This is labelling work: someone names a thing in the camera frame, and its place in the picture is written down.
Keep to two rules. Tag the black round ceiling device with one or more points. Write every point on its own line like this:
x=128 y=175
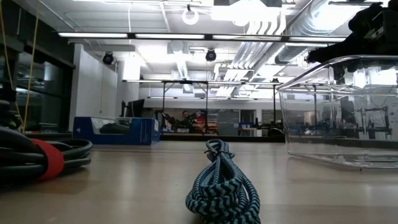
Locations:
x=211 y=55
x=108 y=58

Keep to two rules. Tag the black computer monitor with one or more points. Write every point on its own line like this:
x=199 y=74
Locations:
x=136 y=108

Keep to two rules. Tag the person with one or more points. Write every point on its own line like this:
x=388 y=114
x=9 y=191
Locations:
x=186 y=115

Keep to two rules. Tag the blue game controller box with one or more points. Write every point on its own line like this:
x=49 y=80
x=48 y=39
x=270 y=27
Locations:
x=143 y=132

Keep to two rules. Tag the black metal table frame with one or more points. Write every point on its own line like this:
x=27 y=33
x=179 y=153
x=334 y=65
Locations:
x=217 y=138

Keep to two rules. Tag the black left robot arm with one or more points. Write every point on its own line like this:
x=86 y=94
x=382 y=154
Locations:
x=6 y=115

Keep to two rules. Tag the black background robot arm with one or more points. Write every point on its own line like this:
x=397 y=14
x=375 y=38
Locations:
x=174 y=123

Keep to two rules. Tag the long ceiling light bar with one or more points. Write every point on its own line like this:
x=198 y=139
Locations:
x=171 y=36

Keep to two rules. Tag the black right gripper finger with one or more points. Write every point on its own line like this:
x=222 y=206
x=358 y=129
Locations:
x=342 y=49

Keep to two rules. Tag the black background table frame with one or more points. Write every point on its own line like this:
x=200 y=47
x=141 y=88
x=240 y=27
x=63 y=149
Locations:
x=163 y=102
x=274 y=102

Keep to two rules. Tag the clear plastic container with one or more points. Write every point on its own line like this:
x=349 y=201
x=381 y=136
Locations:
x=311 y=124

